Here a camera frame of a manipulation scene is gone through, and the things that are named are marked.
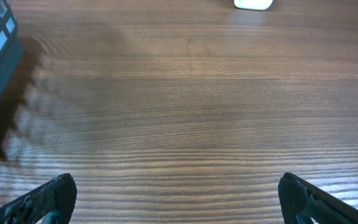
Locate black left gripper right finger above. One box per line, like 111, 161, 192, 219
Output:
278, 172, 358, 224

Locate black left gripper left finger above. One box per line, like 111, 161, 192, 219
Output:
0, 173, 77, 224

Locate white barcode scanner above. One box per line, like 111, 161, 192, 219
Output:
234, 0, 273, 11

